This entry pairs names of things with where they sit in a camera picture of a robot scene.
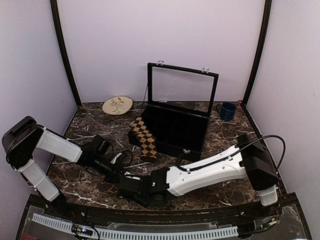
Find brown tan argyle sock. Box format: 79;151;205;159
129;116;158;163

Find floral ceramic plate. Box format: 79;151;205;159
102;96;133;116

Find grey slotted cable duct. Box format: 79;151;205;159
31;213;239;240

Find left black frame post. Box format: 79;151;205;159
50;0;82;108

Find right black frame post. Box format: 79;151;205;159
242;0;272;108

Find black front rail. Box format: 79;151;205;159
24;192;301;228

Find dark blue mug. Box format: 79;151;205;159
215;102;237;122

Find small circuit board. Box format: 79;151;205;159
71;224;94;236

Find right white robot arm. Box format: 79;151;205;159
117;134;279;217

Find black frame post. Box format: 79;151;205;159
50;0;82;108
242;0;272;108

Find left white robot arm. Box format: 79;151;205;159
1;116;129;218

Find black display box with lid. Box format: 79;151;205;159
140;60;219;162

